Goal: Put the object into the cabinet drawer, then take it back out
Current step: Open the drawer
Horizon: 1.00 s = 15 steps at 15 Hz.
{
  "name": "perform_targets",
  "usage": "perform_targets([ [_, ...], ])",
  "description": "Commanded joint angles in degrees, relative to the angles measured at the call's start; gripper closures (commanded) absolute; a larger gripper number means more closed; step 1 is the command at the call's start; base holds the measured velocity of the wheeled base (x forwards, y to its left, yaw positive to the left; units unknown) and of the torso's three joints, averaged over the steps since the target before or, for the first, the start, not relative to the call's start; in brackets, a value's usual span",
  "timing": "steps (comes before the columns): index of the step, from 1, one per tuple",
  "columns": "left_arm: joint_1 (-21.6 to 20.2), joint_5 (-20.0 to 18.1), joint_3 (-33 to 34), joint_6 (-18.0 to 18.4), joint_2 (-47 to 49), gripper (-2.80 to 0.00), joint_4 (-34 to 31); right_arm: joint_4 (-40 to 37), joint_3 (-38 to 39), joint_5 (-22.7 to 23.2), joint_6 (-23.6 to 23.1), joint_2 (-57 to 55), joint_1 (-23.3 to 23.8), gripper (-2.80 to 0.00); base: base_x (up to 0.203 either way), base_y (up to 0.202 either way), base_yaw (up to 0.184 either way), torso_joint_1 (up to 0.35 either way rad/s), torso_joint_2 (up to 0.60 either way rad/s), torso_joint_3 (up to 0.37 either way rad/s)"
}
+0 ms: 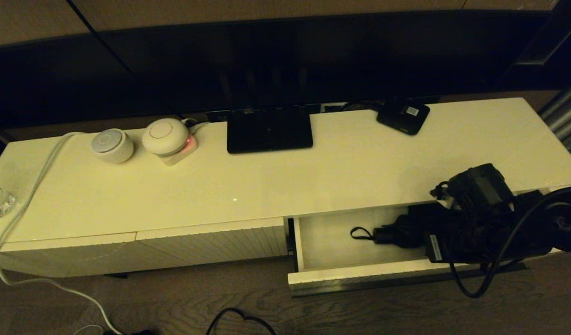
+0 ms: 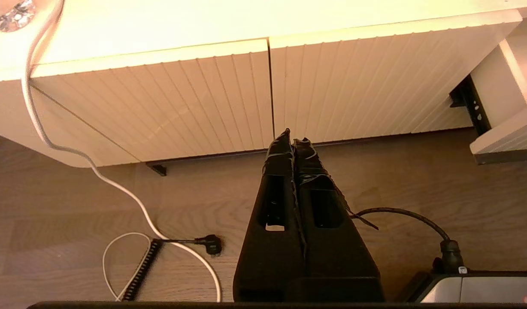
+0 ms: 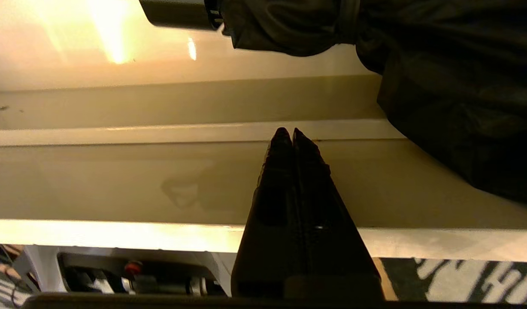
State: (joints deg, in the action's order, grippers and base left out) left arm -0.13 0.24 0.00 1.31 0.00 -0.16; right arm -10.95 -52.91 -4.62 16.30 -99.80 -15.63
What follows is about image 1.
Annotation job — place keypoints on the white TV cabinet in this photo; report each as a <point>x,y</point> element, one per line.
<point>267,186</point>

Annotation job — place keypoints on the black umbrella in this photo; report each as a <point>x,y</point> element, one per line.
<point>401,232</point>

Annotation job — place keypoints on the white power strip red light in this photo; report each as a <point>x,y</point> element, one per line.
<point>183,157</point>

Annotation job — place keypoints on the black flat screen television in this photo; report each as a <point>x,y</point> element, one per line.
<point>267,60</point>

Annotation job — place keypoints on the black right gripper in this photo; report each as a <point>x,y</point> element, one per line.
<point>457,244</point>

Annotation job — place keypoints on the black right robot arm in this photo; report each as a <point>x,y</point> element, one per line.
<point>483,186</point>

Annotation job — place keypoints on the white round dome device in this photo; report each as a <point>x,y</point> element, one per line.
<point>164,137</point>

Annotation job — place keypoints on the silver pleated curtain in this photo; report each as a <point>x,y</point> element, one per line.
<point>564,116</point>

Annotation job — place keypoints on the small black set-top box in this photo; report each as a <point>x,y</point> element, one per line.
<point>401,118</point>

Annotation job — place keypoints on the black television base plate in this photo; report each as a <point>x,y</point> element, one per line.
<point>269,132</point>

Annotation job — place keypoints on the white speaker with grey top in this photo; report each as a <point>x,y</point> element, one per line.
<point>112,146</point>

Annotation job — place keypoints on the white cabinet drawer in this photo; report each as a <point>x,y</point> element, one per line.
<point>332,246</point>

